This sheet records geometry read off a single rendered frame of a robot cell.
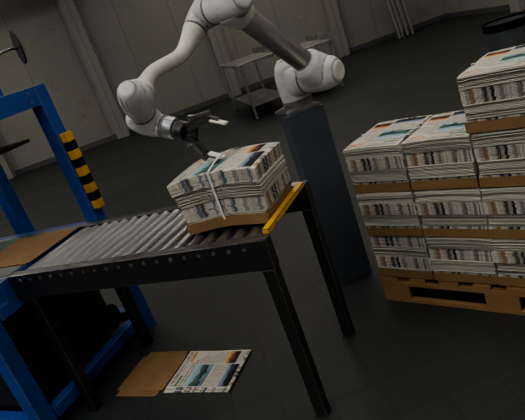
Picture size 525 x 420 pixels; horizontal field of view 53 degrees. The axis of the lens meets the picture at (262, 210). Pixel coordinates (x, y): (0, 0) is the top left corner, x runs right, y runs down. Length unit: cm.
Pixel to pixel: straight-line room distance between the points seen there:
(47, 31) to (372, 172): 1175
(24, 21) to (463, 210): 1231
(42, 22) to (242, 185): 1196
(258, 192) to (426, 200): 81
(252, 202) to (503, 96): 98
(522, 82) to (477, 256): 77
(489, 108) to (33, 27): 1231
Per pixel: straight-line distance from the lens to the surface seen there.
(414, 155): 230
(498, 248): 237
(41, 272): 250
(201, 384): 265
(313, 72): 251
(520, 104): 209
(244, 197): 192
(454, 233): 239
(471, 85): 212
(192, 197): 202
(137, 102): 197
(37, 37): 1366
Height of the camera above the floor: 148
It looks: 19 degrees down
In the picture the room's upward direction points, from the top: 20 degrees counter-clockwise
